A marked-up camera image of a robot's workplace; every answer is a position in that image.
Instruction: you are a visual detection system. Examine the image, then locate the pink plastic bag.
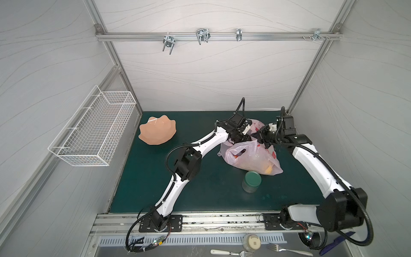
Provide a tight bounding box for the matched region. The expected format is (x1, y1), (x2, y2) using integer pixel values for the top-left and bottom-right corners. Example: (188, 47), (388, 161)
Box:
(217, 137), (283, 175)

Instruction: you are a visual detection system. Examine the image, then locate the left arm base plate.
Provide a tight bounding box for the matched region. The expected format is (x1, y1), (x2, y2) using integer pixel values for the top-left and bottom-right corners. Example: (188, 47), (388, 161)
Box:
(139, 213), (183, 233)

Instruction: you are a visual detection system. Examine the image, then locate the silver fork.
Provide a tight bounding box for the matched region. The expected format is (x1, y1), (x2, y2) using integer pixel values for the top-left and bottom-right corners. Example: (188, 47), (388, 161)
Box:
(267, 243), (314, 257)

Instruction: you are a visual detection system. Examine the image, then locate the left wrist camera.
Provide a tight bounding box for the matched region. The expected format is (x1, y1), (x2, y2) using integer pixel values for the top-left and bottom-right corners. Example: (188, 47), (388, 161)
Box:
(224, 113), (253, 134)

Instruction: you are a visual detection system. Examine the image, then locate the blue knife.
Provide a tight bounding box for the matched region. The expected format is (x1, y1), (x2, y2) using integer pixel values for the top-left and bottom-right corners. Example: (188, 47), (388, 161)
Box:
(319, 236), (346, 256)

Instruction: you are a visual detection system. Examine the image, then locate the left black cable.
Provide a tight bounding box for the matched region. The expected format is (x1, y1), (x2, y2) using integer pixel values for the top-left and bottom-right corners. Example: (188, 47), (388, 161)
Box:
(124, 97), (246, 253)

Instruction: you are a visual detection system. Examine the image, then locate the white wire basket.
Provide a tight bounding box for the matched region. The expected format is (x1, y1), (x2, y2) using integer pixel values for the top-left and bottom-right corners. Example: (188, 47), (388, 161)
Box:
(48, 85), (136, 167)

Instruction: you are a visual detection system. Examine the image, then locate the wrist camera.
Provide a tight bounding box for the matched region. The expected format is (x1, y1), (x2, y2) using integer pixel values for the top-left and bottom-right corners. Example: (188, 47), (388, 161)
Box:
(271, 115), (296, 139)
(224, 113), (253, 134)

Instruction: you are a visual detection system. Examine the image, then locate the black cable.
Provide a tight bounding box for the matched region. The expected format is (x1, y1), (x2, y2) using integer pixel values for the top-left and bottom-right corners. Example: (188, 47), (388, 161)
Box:
(274, 106), (375, 251)
(124, 97), (246, 253)

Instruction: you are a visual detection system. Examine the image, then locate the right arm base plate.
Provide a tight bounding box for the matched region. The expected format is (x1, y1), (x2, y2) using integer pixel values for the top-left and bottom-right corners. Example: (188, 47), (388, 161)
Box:
(262, 213), (291, 231)

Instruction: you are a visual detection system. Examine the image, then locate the metal hook clamp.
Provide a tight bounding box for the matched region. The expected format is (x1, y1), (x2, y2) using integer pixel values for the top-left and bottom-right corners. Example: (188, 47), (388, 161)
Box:
(162, 34), (176, 55)
(236, 28), (243, 42)
(195, 28), (210, 45)
(302, 29), (331, 42)

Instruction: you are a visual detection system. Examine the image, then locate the white handled fork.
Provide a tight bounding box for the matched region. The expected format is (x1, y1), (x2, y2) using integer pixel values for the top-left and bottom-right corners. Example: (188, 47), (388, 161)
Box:
(210, 249), (254, 257)

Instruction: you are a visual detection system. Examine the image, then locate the metal crossbar rail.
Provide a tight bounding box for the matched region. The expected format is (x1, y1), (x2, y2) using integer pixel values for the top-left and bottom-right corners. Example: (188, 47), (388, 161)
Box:
(96, 31), (344, 42)

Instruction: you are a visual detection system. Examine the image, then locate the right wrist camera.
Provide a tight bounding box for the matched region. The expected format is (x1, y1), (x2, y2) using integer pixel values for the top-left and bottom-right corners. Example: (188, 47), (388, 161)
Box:
(271, 115), (296, 139)

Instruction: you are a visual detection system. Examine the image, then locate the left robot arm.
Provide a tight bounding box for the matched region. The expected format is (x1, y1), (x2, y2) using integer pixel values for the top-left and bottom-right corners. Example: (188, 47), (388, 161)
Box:
(150, 124), (251, 230)

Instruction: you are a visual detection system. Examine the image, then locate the pink fruit bowl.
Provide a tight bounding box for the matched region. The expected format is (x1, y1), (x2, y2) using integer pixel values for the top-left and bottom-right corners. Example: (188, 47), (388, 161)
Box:
(139, 115), (177, 145)

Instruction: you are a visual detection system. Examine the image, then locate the right black cable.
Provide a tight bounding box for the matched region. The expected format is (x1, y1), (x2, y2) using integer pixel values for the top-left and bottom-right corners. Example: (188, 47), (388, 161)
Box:
(274, 106), (375, 251)

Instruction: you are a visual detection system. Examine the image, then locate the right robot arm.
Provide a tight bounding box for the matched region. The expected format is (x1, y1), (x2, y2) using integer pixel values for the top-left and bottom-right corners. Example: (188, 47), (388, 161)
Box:
(252, 125), (373, 232)

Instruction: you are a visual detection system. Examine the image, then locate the clear jar green lid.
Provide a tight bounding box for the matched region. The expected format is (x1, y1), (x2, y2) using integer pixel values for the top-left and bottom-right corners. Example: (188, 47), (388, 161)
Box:
(242, 171), (262, 193)

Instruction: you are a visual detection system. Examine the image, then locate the white vent strip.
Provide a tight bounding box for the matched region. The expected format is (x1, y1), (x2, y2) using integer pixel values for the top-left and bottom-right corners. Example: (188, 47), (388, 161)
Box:
(98, 232), (287, 247)

